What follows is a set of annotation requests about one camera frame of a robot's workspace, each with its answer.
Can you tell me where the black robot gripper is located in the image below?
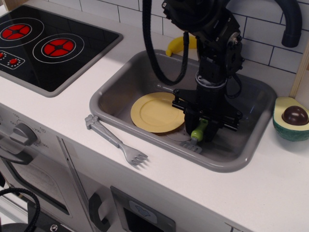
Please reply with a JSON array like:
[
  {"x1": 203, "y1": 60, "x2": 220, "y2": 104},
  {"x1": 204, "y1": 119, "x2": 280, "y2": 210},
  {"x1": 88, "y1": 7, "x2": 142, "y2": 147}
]
[{"x1": 172, "y1": 81, "x2": 242, "y2": 142}]

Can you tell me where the green handled grey spatula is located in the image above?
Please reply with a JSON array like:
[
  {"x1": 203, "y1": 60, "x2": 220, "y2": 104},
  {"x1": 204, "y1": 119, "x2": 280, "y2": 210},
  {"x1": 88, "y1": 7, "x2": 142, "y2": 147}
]
[{"x1": 181, "y1": 119, "x2": 208, "y2": 154}]

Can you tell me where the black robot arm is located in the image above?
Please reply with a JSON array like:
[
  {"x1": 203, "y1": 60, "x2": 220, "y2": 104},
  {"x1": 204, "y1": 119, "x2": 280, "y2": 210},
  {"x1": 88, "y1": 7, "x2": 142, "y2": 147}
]
[{"x1": 162, "y1": 0, "x2": 244, "y2": 142}]

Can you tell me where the yellow toy plate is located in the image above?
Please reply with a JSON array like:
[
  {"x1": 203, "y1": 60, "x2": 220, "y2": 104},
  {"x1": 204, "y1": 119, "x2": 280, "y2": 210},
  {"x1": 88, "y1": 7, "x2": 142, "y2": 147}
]
[{"x1": 130, "y1": 92, "x2": 184, "y2": 133}]

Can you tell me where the grey plastic sink basin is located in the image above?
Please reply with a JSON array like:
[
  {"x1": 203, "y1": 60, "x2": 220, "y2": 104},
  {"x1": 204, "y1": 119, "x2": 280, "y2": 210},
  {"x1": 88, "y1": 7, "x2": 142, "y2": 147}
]
[{"x1": 90, "y1": 51, "x2": 277, "y2": 173}]

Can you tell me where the grey toy fork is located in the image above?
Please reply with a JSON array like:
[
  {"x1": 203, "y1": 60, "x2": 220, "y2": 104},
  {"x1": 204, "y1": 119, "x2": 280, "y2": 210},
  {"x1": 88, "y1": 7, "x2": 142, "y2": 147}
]
[{"x1": 85, "y1": 115, "x2": 148, "y2": 166}]

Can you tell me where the yellow toy banana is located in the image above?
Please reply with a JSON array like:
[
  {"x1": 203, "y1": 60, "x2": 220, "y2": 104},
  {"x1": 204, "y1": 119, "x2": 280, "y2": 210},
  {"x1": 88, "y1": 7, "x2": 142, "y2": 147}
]
[{"x1": 166, "y1": 36, "x2": 197, "y2": 57}]

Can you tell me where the halved toy avocado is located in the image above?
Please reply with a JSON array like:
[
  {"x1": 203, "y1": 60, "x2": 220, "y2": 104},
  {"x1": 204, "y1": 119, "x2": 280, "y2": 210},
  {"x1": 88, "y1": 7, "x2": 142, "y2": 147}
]
[{"x1": 273, "y1": 97, "x2": 309, "y2": 142}]

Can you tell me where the dishwasher door panel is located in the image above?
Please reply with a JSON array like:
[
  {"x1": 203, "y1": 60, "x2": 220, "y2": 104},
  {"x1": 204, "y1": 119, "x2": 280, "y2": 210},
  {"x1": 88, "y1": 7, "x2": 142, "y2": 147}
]
[{"x1": 110, "y1": 186, "x2": 176, "y2": 232}]

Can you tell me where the black toy faucet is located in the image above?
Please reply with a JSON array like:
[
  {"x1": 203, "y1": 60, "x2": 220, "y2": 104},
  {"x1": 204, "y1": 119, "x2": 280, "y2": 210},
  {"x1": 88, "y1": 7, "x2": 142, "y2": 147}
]
[{"x1": 224, "y1": 0, "x2": 303, "y2": 48}]

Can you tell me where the black toy stovetop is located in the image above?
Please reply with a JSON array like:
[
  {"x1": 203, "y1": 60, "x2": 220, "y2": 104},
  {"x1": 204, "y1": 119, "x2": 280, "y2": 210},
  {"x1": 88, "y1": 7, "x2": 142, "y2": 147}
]
[{"x1": 0, "y1": 5, "x2": 123, "y2": 98}]

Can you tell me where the toy oven door window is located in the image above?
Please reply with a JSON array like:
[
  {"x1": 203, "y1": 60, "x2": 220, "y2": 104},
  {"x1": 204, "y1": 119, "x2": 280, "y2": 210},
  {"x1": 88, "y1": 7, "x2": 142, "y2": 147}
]
[{"x1": 4, "y1": 161, "x2": 69, "y2": 215}]

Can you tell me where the grey oven knob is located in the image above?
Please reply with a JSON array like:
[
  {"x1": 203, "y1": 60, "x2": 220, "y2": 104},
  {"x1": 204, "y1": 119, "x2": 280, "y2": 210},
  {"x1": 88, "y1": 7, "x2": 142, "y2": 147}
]
[{"x1": 10, "y1": 123, "x2": 37, "y2": 145}]

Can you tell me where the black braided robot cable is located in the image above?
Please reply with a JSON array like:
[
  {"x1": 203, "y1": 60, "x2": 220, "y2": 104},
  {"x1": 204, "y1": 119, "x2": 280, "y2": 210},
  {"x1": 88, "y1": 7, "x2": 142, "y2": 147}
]
[{"x1": 141, "y1": 0, "x2": 189, "y2": 86}]

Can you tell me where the dark grey cabinet handle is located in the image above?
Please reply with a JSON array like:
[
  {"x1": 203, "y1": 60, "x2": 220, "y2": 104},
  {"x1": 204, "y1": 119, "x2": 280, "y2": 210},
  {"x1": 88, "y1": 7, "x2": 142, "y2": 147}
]
[{"x1": 88, "y1": 193, "x2": 111, "y2": 232}]

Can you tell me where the grey oven door handle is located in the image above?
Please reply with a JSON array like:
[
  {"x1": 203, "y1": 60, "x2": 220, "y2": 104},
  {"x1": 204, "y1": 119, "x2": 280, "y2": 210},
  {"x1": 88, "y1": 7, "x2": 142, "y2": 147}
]
[{"x1": 0, "y1": 138, "x2": 33, "y2": 165}]

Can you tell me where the black cable lower left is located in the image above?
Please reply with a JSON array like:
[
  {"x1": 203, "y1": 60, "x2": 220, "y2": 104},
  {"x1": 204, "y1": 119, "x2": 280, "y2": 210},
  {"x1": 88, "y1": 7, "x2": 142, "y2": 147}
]
[{"x1": 0, "y1": 187, "x2": 41, "y2": 232}]

